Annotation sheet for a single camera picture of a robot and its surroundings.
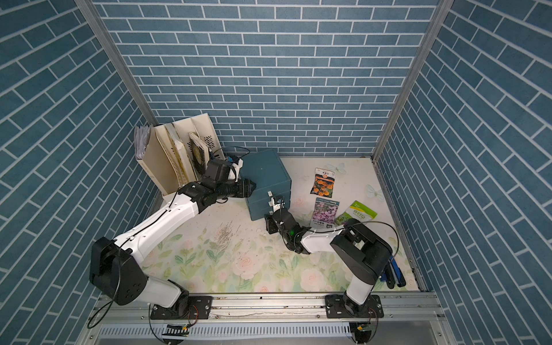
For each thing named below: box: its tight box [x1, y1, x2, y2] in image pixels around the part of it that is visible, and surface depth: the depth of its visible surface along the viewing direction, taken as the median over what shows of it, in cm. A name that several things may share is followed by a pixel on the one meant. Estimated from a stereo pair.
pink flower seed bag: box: [309, 196, 340, 229], surface depth 100 cm
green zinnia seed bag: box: [334, 199, 379, 226], surface depth 101 cm
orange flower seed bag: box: [309, 167, 336, 199], surface depth 111 cm
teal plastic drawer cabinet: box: [240, 149, 292, 221], surface depth 88 cm
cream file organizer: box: [136, 112, 225, 196], surface depth 101 cm
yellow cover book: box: [164, 122, 191, 185], surface depth 96 cm
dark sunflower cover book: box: [188, 131, 210, 175], surface depth 101 cm
